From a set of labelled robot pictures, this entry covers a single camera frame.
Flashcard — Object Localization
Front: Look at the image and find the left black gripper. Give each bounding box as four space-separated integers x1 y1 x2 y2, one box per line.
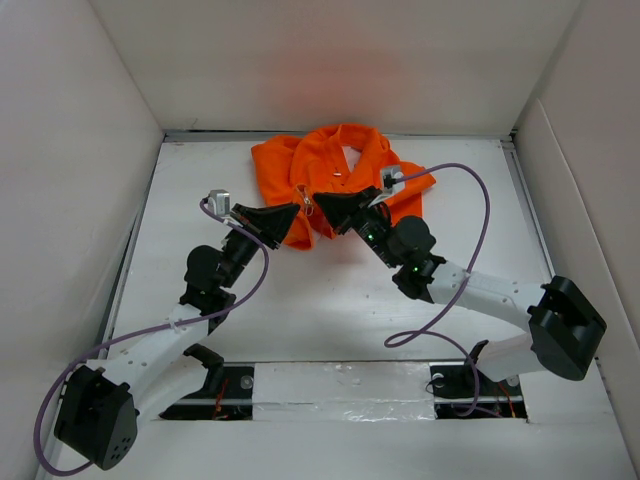
219 203 299 289

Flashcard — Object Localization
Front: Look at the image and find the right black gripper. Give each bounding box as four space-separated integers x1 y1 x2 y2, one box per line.
313 186 400 269

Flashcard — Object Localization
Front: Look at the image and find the orange zip jacket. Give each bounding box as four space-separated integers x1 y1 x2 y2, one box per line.
251 124 423 251

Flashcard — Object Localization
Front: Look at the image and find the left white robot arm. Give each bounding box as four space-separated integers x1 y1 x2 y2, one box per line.
54 199 300 471

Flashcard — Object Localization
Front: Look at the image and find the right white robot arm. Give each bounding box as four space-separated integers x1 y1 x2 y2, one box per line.
313 187 607 394

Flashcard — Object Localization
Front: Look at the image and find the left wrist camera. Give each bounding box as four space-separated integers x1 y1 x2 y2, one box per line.
206 189 231 217

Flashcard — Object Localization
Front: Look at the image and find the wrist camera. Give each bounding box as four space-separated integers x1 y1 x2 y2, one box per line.
206 189 231 217
380 165 404 197

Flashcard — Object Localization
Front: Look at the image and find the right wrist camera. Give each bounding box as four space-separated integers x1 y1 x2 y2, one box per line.
380 165 404 197

